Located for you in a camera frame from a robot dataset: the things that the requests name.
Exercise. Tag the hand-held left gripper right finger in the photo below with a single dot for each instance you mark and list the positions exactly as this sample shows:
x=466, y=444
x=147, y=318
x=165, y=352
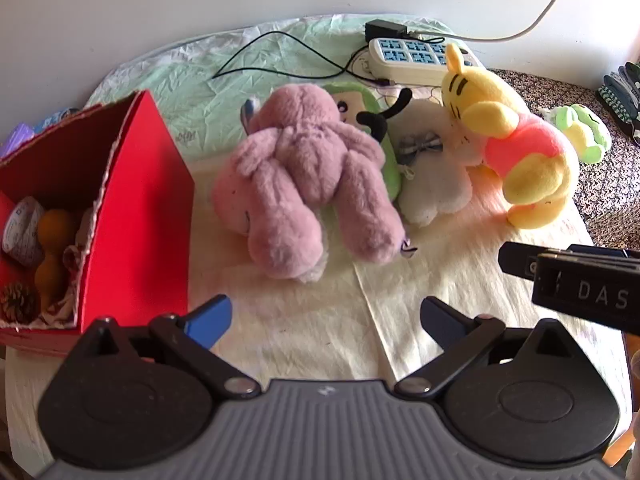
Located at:
x=442, y=320

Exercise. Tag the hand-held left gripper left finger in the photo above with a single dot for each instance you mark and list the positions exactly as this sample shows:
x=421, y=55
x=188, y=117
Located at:
x=210, y=317

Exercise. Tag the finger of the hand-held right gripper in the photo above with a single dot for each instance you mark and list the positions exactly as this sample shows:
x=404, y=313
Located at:
x=515, y=257

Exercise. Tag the white plush rabbit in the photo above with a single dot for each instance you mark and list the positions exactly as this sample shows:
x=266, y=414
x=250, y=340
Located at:
x=435, y=185

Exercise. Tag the red cardboard box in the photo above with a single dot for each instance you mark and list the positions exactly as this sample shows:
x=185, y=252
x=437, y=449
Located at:
x=145, y=220

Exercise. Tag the yellow plush bear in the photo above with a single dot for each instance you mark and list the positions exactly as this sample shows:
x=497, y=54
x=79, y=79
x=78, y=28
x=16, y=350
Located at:
x=500, y=90

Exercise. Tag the pink plush toy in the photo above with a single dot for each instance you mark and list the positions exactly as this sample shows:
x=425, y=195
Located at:
x=300, y=160

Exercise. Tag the green plush toy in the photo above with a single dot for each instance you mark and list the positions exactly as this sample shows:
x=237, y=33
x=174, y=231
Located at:
x=360, y=97

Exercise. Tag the printed pastel tablecloth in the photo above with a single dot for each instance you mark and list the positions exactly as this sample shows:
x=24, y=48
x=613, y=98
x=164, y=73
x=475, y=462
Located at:
x=300, y=320

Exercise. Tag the small green frog plush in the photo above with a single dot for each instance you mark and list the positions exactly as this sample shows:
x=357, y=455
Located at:
x=590, y=135

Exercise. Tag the orange gourd-shaped toy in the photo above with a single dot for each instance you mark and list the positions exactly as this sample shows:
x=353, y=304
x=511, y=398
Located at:
x=52, y=270

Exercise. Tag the brown patterned sofa cover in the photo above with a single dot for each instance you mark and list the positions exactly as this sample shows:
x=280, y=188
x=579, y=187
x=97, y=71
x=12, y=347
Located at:
x=560, y=90

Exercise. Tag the brown pine cone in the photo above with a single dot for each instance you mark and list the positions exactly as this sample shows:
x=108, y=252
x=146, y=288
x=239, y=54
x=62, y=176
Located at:
x=19, y=304

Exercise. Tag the dotted work gloves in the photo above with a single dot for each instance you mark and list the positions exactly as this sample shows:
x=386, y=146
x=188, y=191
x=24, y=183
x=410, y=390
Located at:
x=622, y=95

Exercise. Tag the patterned tape roll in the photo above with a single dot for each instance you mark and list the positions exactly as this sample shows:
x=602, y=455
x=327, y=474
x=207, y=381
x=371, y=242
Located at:
x=22, y=230

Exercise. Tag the white power strip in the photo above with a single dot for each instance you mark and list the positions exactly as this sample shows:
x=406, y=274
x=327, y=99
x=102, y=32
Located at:
x=395, y=67

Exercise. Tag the blue packet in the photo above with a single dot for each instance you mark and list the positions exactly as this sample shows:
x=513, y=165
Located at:
x=55, y=120

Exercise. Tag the black power adapter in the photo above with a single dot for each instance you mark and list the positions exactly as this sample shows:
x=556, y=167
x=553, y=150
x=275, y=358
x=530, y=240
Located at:
x=385, y=29

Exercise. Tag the purple packet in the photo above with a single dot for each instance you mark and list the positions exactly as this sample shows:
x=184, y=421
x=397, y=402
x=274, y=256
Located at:
x=15, y=140

